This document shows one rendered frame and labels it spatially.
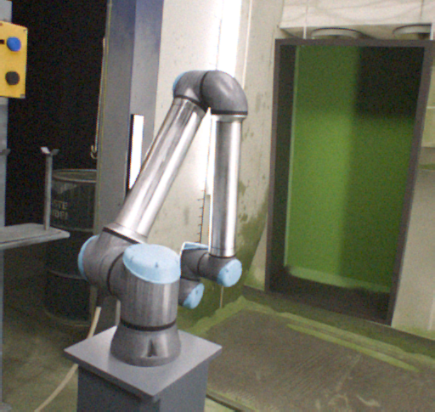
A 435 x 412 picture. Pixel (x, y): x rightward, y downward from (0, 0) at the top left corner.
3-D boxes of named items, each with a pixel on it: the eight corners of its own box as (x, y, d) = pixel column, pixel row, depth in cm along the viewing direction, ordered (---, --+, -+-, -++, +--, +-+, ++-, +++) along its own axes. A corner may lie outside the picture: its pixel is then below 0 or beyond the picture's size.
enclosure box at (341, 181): (286, 263, 249) (299, 39, 211) (398, 289, 224) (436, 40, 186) (263, 293, 220) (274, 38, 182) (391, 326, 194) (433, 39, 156)
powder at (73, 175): (38, 172, 286) (38, 171, 285) (115, 173, 319) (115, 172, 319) (69, 186, 244) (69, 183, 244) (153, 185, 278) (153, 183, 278)
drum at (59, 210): (31, 298, 297) (35, 168, 285) (109, 285, 334) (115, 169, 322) (61, 334, 253) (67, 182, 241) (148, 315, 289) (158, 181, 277)
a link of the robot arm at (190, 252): (219, 249, 151) (211, 284, 151) (196, 240, 159) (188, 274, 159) (200, 246, 145) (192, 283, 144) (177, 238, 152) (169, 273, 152)
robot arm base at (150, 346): (149, 375, 107) (152, 337, 105) (95, 349, 116) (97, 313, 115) (194, 347, 123) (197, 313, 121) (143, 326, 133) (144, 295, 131)
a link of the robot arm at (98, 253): (96, 293, 117) (210, 57, 132) (64, 273, 128) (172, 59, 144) (136, 307, 127) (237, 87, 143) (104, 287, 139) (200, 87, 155)
